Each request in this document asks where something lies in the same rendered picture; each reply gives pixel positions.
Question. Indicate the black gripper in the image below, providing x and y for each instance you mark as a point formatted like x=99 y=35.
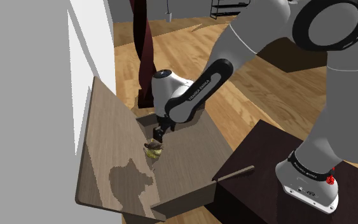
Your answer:
x=161 y=127

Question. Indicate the small yellow-green brown-lidded pot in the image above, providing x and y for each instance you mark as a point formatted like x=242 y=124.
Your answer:
x=153 y=149

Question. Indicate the dark brown robot stand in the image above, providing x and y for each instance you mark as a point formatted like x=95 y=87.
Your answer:
x=259 y=192

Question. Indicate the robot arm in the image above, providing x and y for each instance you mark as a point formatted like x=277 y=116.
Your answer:
x=346 y=102

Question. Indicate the brown wooden table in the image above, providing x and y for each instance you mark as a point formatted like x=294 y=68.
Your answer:
x=116 y=145

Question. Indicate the dark red curtain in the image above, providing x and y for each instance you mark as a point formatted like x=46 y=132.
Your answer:
x=144 y=49

